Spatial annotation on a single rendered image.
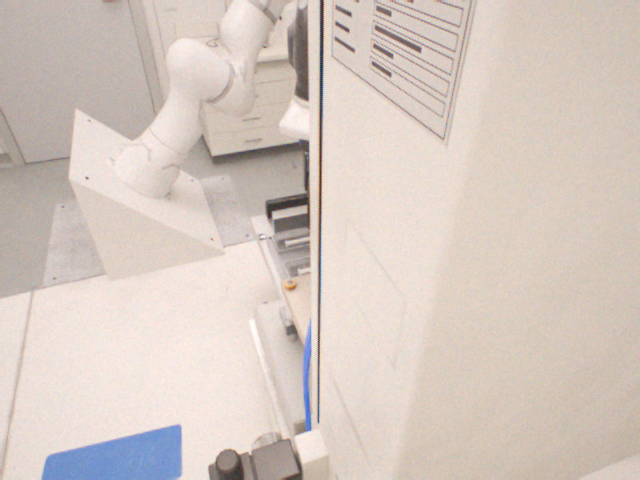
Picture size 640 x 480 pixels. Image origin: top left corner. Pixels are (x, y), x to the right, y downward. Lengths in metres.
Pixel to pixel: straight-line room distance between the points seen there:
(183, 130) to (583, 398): 1.02
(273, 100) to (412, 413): 3.01
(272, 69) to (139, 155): 2.00
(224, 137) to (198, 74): 2.08
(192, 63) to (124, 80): 2.48
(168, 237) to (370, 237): 1.01
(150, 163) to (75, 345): 0.46
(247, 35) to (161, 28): 2.39
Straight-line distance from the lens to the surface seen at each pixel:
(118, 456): 0.93
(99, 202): 1.11
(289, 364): 0.65
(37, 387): 1.09
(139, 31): 3.47
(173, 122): 1.16
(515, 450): 0.32
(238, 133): 3.18
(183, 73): 1.10
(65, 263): 1.36
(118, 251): 1.19
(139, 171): 1.20
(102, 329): 1.13
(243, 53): 1.16
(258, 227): 0.95
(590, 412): 0.33
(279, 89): 3.15
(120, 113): 3.64
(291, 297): 0.58
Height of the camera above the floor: 1.53
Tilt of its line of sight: 38 degrees down
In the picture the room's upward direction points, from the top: straight up
